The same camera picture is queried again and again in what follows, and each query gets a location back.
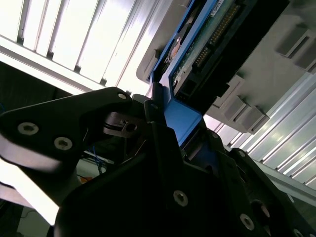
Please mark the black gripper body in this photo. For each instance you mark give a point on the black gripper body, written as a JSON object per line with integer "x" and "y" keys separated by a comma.
{"x": 128, "y": 197}

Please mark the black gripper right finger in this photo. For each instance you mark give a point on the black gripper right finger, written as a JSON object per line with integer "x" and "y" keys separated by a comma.
{"x": 247, "y": 197}

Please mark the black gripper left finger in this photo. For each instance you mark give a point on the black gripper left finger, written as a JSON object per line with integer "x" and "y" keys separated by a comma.
{"x": 61, "y": 118}

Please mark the hard disk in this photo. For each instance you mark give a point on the hard disk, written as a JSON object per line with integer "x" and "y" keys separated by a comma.
{"x": 182, "y": 116}

